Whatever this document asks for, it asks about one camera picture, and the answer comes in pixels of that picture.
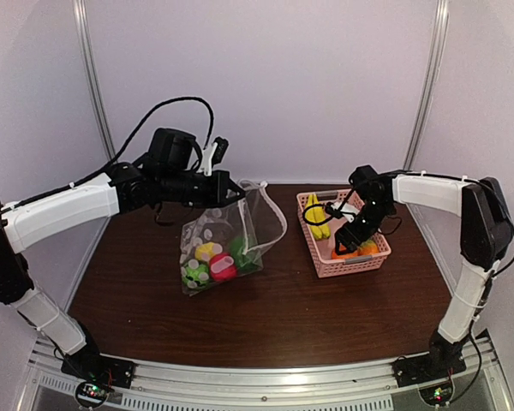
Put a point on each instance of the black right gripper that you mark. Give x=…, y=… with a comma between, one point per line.
x=356, y=236

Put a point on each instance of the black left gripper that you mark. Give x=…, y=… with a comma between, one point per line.
x=221, y=179

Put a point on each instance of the orange toy orange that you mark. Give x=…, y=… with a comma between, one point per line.
x=343, y=253

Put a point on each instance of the green orange toy mango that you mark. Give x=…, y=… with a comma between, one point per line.
x=368, y=248

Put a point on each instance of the yellow toy banana bunch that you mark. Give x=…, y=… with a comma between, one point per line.
x=315, y=217

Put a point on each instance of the clear zip top bag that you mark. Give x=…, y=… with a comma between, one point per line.
x=257, y=218

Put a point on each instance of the green toy bell pepper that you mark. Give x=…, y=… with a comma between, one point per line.
x=246, y=263

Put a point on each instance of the yellow toy pear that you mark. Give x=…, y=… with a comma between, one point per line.
x=206, y=251

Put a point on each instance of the red toy apple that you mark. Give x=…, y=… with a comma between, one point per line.
x=222, y=267

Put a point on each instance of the green toy watermelon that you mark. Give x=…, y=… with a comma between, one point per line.
x=195, y=274

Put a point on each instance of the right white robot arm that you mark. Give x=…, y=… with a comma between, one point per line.
x=464, y=216

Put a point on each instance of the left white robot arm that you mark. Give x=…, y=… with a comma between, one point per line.
x=173, y=170

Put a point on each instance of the right round circuit board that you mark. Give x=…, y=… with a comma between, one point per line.
x=436, y=395

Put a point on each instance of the round circuit board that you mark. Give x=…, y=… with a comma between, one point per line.
x=90, y=395
x=436, y=395

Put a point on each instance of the left round circuit board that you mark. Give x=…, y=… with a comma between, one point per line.
x=90, y=395

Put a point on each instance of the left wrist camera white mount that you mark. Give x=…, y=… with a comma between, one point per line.
x=213, y=155

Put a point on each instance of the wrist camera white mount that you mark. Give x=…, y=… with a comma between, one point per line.
x=213, y=155
x=340, y=210

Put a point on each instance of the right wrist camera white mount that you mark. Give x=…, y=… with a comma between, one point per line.
x=340, y=210

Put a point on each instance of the front aluminium rail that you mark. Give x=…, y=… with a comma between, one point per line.
x=369, y=385

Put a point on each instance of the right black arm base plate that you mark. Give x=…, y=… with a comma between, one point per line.
x=420, y=369

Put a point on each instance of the right aluminium frame post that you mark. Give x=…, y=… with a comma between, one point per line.
x=435, y=57

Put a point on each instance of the aluminium frame post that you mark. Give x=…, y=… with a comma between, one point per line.
x=435, y=57
x=95, y=94

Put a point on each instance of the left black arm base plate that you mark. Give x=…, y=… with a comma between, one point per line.
x=100, y=369

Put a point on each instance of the left aluminium frame post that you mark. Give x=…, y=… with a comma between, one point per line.
x=95, y=94

